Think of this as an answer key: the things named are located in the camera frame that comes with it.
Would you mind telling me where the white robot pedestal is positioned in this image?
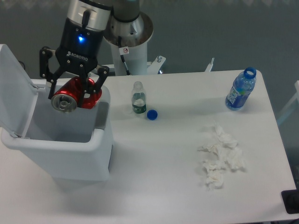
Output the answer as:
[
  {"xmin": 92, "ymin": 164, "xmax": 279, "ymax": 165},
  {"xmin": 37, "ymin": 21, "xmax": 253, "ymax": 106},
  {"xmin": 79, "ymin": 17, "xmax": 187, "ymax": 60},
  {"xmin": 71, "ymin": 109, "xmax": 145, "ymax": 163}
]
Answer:
[{"xmin": 104, "ymin": 12, "xmax": 153, "ymax": 76}]

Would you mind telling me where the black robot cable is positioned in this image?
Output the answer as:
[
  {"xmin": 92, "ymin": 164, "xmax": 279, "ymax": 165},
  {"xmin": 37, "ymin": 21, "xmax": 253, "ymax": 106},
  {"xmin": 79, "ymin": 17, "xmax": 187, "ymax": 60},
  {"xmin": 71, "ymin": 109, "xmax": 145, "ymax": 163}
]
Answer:
[{"xmin": 118, "ymin": 36, "xmax": 131, "ymax": 76}]

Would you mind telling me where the crumpled white tissue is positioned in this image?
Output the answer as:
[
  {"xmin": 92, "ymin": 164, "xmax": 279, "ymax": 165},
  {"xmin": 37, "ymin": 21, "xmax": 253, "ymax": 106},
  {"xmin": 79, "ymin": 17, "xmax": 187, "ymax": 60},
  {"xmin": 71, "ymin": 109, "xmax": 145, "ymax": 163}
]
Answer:
[{"xmin": 198, "ymin": 122, "xmax": 246, "ymax": 190}]

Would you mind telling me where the white trash can lid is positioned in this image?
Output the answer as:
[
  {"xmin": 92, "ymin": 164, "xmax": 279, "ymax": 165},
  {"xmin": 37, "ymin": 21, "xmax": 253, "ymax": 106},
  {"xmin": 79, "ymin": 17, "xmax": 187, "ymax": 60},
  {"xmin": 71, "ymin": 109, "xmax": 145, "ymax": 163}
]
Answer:
[{"xmin": 0, "ymin": 44, "xmax": 38, "ymax": 138}]

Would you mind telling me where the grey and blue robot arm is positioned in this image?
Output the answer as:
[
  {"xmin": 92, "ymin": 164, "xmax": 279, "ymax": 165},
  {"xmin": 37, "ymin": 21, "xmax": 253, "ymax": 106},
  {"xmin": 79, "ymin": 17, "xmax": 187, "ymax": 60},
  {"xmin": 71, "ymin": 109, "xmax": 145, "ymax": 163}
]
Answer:
[{"xmin": 39, "ymin": 0, "xmax": 142, "ymax": 112}]

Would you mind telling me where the clear bottle green label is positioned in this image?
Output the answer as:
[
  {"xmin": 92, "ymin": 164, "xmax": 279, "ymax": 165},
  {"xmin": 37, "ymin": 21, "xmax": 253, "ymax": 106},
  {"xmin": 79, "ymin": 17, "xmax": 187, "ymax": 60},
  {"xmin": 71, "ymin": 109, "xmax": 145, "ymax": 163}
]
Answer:
[{"xmin": 131, "ymin": 81, "xmax": 147, "ymax": 114}]

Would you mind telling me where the red soda can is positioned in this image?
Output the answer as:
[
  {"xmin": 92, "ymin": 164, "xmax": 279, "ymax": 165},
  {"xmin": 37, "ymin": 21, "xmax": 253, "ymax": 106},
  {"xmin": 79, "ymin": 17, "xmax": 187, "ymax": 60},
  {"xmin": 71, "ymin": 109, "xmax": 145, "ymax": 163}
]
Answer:
[{"xmin": 51, "ymin": 77, "xmax": 102, "ymax": 112}]

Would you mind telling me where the blue bottle cap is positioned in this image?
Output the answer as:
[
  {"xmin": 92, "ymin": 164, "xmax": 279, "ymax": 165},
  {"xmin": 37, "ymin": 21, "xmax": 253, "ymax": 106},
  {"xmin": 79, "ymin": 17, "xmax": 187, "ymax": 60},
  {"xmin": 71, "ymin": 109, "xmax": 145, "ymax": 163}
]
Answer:
[{"xmin": 147, "ymin": 109, "xmax": 158, "ymax": 120}]

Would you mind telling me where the white trash can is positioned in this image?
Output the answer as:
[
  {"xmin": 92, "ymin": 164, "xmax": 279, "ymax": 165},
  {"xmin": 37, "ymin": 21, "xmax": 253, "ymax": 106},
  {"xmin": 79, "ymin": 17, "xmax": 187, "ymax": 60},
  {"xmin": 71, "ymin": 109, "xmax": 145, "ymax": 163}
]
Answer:
[{"xmin": 0, "ymin": 86, "xmax": 114, "ymax": 182}]

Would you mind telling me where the white metal base frame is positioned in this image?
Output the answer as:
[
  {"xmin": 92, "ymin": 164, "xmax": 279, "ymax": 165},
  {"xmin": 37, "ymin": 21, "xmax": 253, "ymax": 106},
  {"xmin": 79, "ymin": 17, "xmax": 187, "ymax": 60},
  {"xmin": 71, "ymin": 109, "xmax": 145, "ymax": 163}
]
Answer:
[{"xmin": 106, "ymin": 56, "xmax": 214, "ymax": 76}]

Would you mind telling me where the white furniture piece at right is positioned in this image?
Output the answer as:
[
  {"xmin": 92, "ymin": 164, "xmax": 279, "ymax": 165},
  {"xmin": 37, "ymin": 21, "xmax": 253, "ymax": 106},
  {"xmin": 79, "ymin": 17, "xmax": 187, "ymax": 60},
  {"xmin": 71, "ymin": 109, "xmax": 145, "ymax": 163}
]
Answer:
[{"xmin": 276, "ymin": 80, "xmax": 299, "ymax": 126}]

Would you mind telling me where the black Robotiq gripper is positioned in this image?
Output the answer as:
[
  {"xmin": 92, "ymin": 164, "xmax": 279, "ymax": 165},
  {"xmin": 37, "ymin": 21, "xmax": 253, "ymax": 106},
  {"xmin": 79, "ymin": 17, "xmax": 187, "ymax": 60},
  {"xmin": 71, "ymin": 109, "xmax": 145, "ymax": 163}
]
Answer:
[{"xmin": 39, "ymin": 18, "xmax": 109, "ymax": 108}]

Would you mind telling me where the black device at edge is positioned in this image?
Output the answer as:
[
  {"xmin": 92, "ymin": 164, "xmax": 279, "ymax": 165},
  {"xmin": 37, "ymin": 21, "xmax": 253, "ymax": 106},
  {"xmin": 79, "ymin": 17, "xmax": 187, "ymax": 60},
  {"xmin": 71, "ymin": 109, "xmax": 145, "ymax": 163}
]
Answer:
[{"xmin": 281, "ymin": 189, "xmax": 299, "ymax": 214}]

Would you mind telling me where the blue plastic water bottle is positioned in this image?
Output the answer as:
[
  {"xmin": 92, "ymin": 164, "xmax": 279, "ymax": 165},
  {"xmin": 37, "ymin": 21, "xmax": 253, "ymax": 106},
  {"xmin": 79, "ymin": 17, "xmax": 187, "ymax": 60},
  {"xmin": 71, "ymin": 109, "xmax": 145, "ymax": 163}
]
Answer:
[{"xmin": 225, "ymin": 67, "xmax": 256, "ymax": 111}]

